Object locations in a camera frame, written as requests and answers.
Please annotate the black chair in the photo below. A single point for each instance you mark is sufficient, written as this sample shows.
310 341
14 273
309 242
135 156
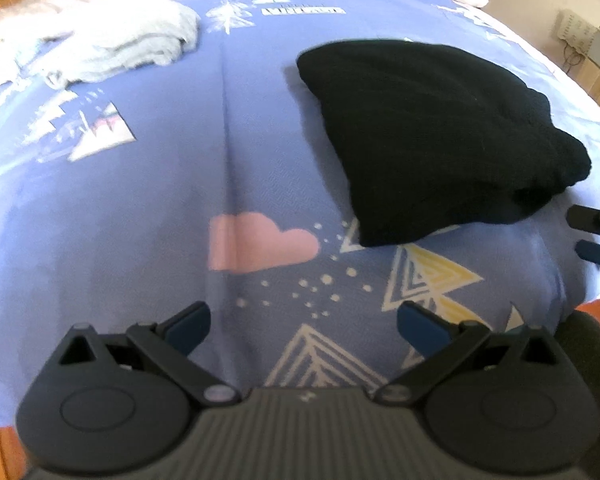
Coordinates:
592 345

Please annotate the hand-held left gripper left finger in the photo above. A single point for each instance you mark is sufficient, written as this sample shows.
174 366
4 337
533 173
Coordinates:
190 327

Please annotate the black pants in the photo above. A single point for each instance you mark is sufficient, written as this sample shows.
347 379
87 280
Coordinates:
430 135

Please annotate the blue printed bed sheet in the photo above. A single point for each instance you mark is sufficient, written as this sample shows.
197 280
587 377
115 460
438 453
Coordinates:
155 185

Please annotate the light grey garment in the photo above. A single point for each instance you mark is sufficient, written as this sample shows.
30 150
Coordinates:
130 40

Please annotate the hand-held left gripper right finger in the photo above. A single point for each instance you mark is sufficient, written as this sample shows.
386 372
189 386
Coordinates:
420 325

